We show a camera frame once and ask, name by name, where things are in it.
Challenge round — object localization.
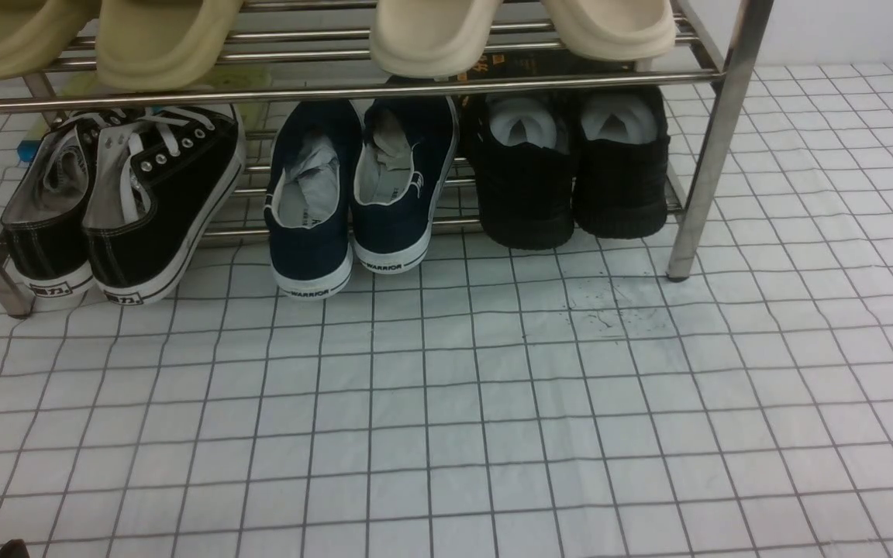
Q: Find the black knit sneaker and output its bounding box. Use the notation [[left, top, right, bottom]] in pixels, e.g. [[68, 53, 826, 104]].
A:
[[573, 86, 671, 239], [460, 93, 574, 250]]

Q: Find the stainless steel shoe rack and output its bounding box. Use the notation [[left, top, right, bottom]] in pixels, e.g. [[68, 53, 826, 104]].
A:
[[0, 1, 775, 320]]

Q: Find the blue object behind rack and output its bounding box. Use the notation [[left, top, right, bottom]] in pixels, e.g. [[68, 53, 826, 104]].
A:
[[16, 138, 42, 164]]

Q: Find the navy Warrior sneaker right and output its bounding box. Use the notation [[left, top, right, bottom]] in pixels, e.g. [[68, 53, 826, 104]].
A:
[[350, 98, 458, 274]]

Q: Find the navy warrior sneaker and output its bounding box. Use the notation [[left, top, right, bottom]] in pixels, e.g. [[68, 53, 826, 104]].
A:
[[264, 99, 362, 301], [350, 98, 458, 274]]

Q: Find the navy Warrior sneaker left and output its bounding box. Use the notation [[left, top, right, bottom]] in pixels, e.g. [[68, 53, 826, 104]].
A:
[[264, 99, 362, 301]]

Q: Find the white grid floor cloth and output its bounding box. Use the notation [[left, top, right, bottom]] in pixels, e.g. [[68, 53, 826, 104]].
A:
[[0, 64, 893, 557]]

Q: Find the black box orange print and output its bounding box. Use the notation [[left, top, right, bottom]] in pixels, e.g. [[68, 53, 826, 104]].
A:
[[449, 50, 636, 81]]

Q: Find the cream slipper left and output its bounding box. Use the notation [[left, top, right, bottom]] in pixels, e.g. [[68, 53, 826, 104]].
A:
[[369, 1, 502, 78]]

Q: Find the cream slipper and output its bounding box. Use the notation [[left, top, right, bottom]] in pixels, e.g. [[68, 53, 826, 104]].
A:
[[543, 1, 677, 61], [369, 1, 502, 78]]

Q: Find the cream slipper right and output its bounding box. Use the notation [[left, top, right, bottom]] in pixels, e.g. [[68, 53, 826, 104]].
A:
[[543, 1, 677, 61]]

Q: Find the black canvas sneaker right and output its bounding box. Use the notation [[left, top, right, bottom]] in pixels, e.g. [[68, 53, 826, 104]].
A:
[[81, 105, 247, 306]]

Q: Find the black canvas sneaker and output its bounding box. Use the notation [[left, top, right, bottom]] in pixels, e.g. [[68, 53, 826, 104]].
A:
[[81, 105, 247, 306], [0, 108, 140, 299]]

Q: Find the yellow-green slipper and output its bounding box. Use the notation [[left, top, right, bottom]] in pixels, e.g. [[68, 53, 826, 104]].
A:
[[0, 1, 102, 79], [95, 1, 243, 91]]

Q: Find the black canvas sneaker left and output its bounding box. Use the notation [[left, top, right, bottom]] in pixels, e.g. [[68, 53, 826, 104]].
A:
[[0, 108, 140, 299]]

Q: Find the yellow-green slipper far left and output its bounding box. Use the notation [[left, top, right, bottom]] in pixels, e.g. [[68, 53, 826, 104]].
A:
[[0, 1, 102, 79]]

